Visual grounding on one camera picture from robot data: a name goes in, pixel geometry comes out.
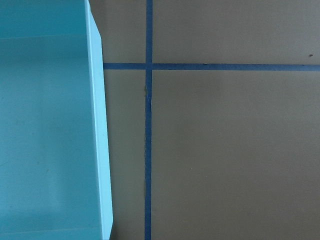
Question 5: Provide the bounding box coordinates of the light blue plastic bin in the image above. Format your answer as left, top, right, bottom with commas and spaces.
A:
0, 0, 113, 240

